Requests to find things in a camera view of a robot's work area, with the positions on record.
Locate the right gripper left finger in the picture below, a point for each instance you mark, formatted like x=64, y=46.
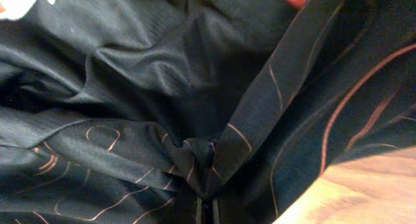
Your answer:
x=198, y=215

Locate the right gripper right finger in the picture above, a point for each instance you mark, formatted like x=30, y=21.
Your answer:
x=216, y=215

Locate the black patterned jersey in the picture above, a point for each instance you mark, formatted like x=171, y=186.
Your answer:
x=127, y=111

